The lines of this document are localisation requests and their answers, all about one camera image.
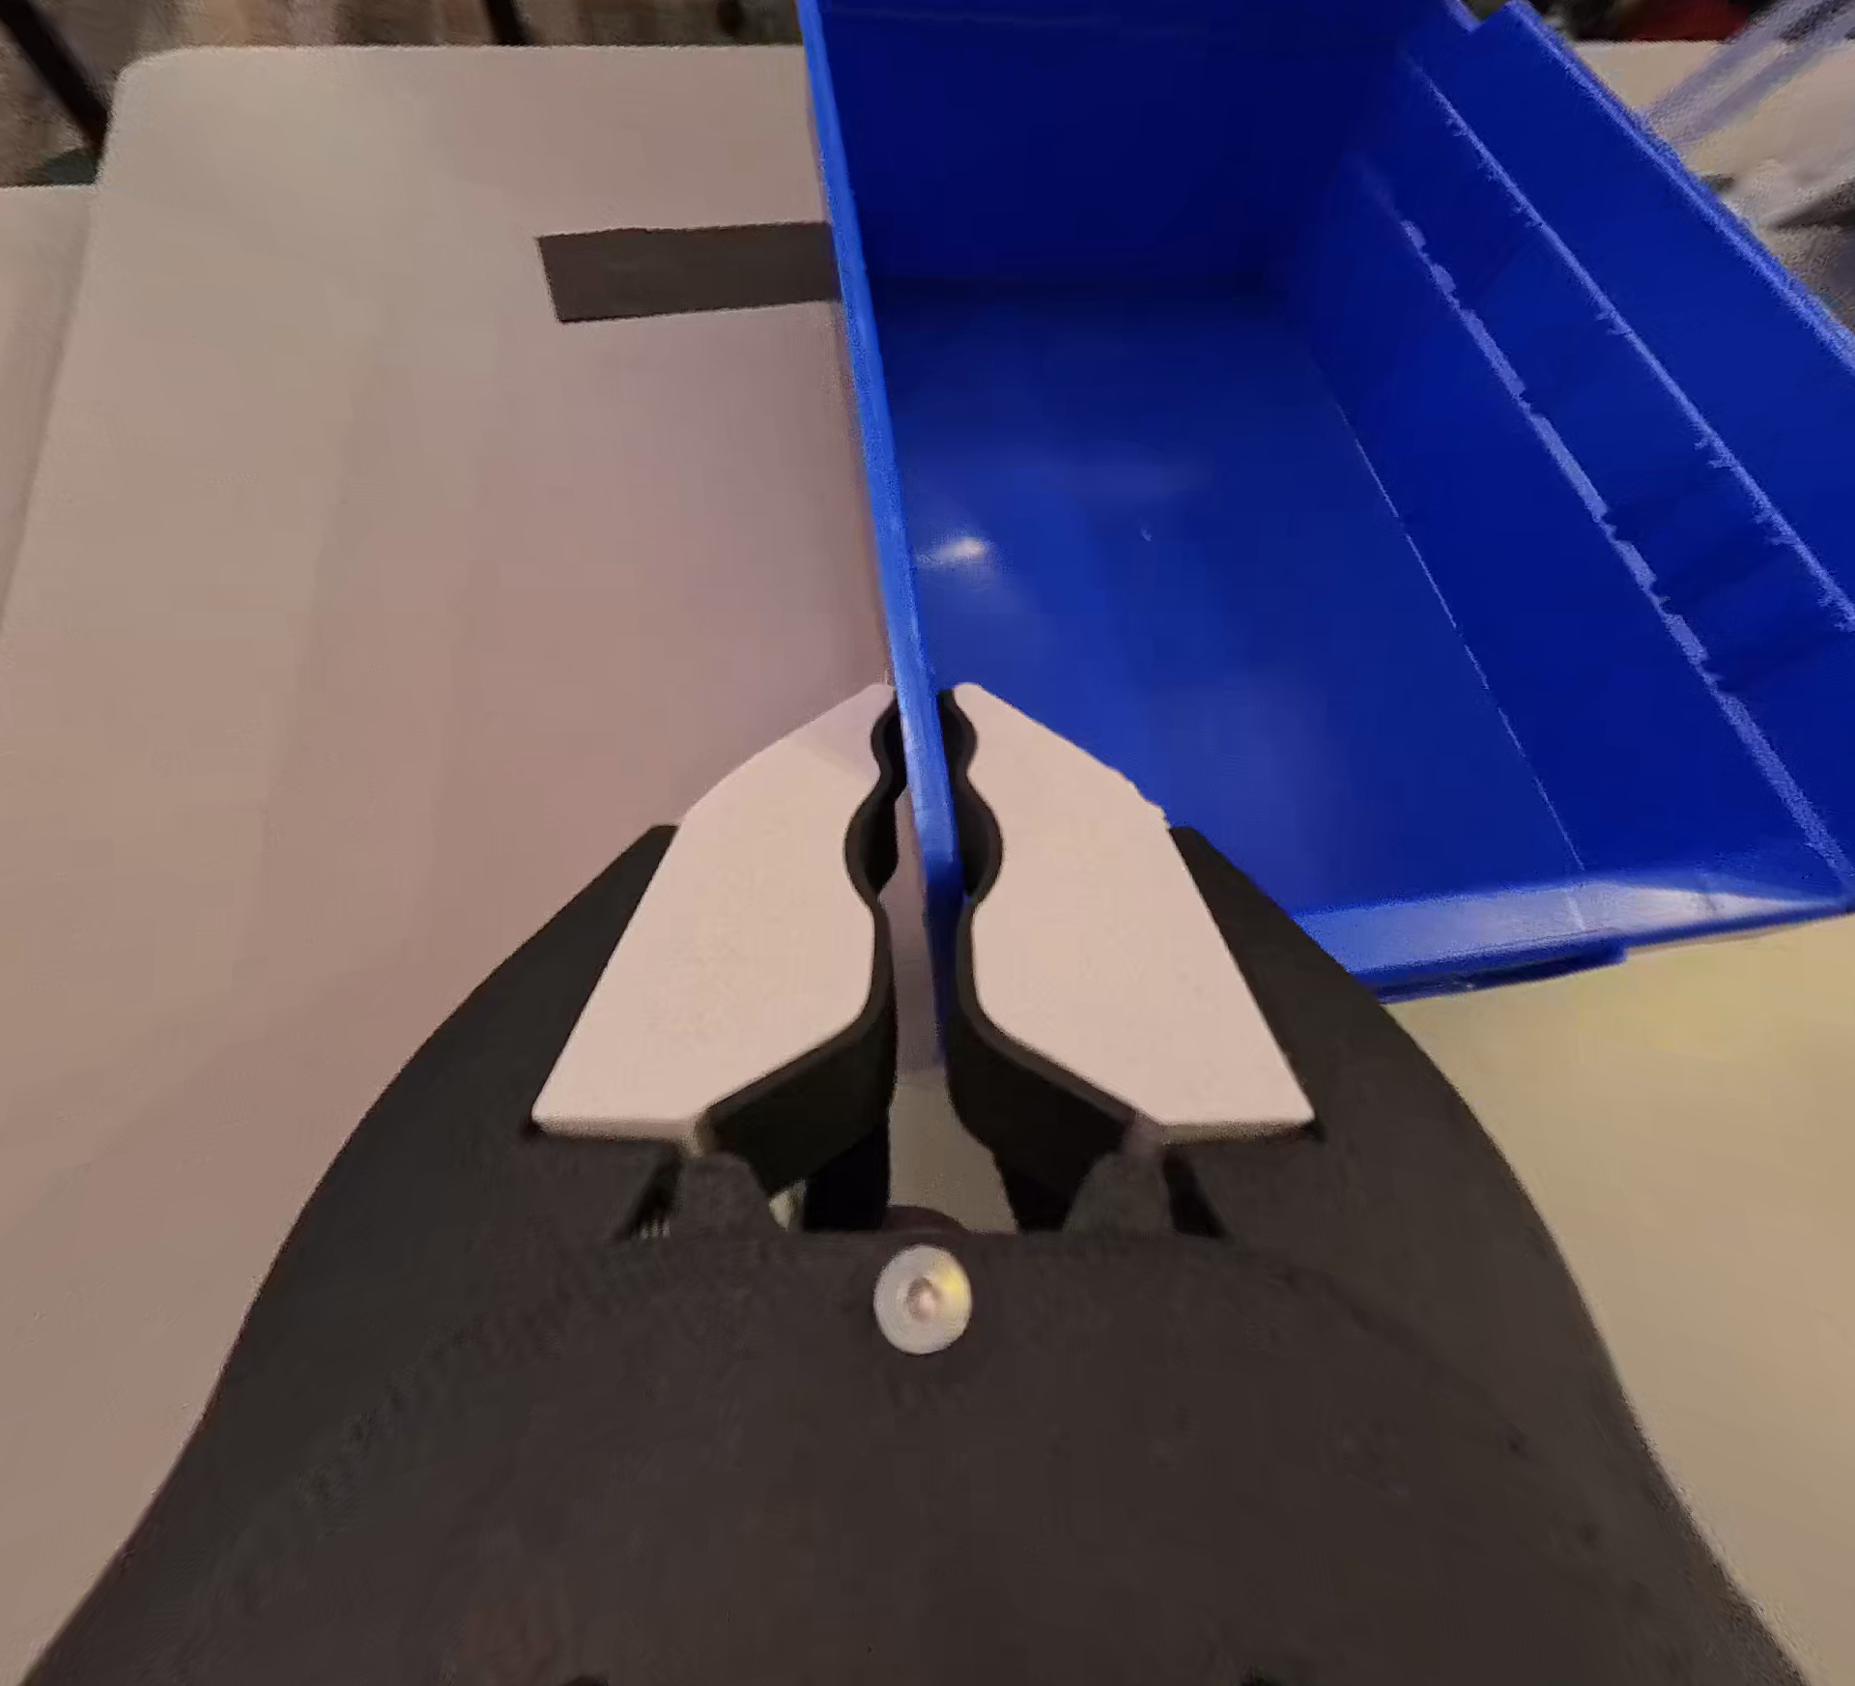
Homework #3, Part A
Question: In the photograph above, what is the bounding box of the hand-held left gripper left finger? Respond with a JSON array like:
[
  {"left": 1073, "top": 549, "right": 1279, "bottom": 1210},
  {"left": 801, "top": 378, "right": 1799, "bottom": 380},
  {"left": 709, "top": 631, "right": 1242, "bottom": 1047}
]
[{"left": 533, "top": 683, "right": 908, "bottom": 1186}]

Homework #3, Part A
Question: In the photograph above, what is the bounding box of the blue plastic bin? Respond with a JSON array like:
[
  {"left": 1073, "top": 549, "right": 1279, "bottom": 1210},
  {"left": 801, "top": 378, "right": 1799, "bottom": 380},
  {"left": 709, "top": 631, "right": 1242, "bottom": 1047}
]
[{"left": 779, "top": 0, "right": 1855, "bottom": 1004}]

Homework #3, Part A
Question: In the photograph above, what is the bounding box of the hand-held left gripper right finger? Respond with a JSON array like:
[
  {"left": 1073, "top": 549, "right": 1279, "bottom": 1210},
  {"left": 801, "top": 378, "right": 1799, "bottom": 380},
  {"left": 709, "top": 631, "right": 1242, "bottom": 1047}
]
[{"left": 939, "top": 683, "right": 1317, "bottom": 1202}]

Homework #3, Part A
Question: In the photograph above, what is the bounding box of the black tape strip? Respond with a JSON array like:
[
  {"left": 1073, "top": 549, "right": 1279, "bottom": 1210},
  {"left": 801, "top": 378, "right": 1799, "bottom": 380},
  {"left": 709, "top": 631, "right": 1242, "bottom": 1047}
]
[{"left": 537, "top": 221, "right": 845, "bottom": 326}]

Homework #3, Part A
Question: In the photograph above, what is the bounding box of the clear acrylic stand support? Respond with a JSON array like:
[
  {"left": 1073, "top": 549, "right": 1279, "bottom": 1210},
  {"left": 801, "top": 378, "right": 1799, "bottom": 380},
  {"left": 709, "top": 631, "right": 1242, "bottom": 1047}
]
[{"left": 1646, "top": 0, "right": 1855, "bottom": 186}]

